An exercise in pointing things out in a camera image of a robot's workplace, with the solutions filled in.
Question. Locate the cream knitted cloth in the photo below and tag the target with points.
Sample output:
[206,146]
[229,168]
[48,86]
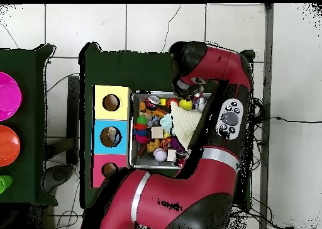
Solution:
[186,123]

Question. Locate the bag of coloured spiky balls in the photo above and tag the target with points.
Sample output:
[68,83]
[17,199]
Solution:
[142,131]

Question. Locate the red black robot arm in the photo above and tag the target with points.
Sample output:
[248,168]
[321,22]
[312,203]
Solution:
[176,194]

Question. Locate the clear mesh bin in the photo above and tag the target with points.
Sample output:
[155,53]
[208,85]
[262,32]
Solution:
[133,138]

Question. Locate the wooden box with three holes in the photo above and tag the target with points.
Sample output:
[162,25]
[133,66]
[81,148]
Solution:
[121,128]

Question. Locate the yellow ball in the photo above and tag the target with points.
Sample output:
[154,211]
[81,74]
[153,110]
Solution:
[186,105]

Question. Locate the red silver soda can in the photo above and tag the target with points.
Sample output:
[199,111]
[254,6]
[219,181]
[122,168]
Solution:
[153,102]

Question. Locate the red black can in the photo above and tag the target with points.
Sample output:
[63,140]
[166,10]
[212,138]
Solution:
[181,159]

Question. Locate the white baseball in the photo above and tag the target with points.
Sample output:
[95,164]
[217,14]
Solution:
[160,155]

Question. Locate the pink plate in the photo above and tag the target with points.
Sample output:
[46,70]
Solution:
[7,95]

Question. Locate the orange plate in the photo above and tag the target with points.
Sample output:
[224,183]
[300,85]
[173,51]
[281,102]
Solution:
[7,146]

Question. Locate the green cup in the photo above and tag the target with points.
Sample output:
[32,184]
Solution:
[4,183]

